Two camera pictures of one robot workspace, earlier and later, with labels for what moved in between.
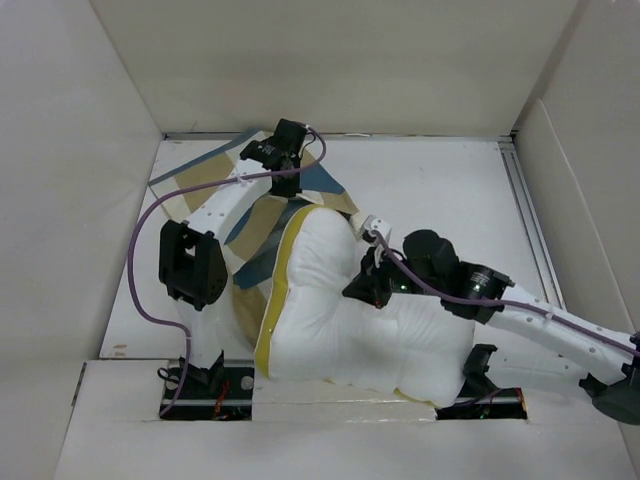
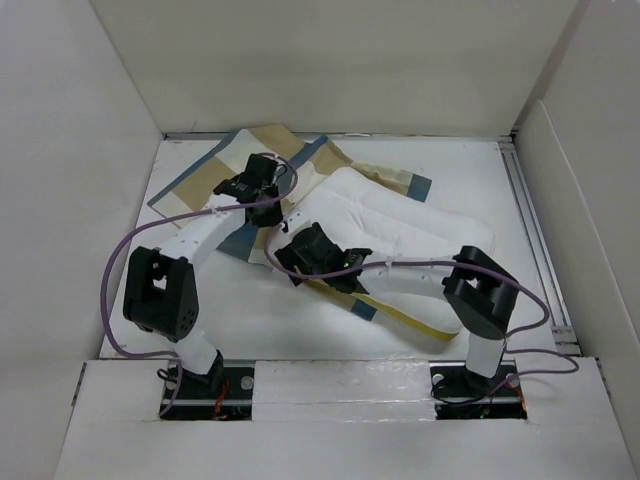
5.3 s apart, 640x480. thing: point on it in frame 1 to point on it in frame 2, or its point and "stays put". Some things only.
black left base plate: [193, 399] stays put
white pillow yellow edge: [312, 329] to [361, 211]
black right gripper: [368, 286] to [290, 257]
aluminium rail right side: [531, 223] stays put
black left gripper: [290, 189] to [271, 220]
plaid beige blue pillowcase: [248, 271] to [261, 174]
